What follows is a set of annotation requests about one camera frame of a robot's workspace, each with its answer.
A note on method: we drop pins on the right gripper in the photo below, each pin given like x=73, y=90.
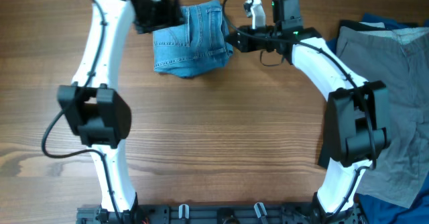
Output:
x=246, y=45

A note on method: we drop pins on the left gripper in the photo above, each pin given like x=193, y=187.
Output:
x=170, y=19

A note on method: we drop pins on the light blue denim jeans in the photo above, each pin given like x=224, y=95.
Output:
x=195, y=47

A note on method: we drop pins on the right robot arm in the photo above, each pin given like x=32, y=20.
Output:
x=356, y=127

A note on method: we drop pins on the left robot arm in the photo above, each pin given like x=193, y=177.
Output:
x=95, y=111

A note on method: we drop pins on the grey folded shorts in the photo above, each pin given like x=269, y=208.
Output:
x=399, y=58

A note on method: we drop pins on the dark blue folded garment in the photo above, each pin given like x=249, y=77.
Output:
x=377, y=210

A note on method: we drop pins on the right grey rail clip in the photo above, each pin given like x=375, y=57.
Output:
x=260, y=210

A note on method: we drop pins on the grey rail clip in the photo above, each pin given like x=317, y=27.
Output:
x=260, y=210
x=183, y=211

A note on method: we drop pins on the left grey rail clip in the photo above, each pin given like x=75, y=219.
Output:
x=183, y=211

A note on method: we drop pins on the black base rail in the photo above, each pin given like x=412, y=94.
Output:
x=218, y=214

